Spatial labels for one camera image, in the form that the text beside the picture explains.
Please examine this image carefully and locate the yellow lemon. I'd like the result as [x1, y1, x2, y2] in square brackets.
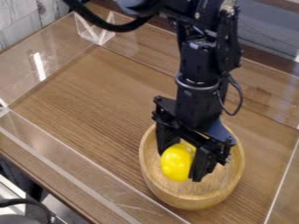
[161, 143, 195, 182]

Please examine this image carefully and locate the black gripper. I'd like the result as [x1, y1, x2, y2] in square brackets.
[151, 71, 239, 183]

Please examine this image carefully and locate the clear acrylic corner bracket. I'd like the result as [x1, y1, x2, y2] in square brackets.
[74, 13, 117, 46]

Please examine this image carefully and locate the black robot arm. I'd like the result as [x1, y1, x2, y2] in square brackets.
[117, 0, 242, 182]

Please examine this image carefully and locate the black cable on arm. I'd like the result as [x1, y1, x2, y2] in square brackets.
[218, 73, 246, 117]

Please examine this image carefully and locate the brown wooden bowl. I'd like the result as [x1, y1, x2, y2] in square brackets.
[139, 125, 246, 210]

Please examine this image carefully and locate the black cable lower left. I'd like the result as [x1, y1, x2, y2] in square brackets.
[0, 199, 54, 224]

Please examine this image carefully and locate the thick black hose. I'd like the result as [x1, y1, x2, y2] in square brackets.
[62, 0, 159, 33]

